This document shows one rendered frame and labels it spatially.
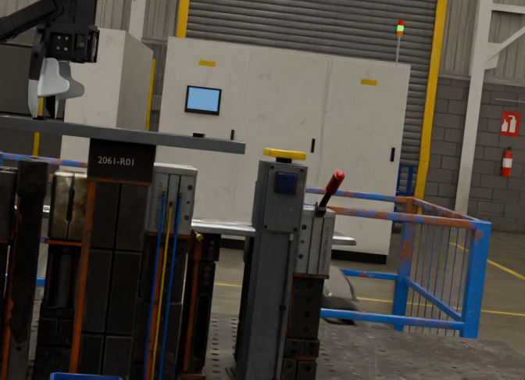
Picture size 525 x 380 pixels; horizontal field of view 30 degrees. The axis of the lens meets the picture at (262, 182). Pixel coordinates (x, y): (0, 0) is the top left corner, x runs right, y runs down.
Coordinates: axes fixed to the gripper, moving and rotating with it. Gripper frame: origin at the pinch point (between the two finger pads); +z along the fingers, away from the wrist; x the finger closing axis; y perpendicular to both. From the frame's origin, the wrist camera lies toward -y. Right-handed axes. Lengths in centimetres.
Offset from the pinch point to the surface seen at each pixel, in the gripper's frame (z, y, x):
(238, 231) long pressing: 18.2, 29.7, 31.9
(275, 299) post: 25.5, 39.2, 6.5
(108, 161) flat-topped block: 6.3, 11.9, -2.0
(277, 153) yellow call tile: 2.4, 37.0, 5.8
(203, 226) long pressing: 17.8, 23.3, 30.2
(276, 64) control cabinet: -67, -26, 811
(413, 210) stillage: 29, 85, 329
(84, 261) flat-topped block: 22.0, 9.9, -2.2
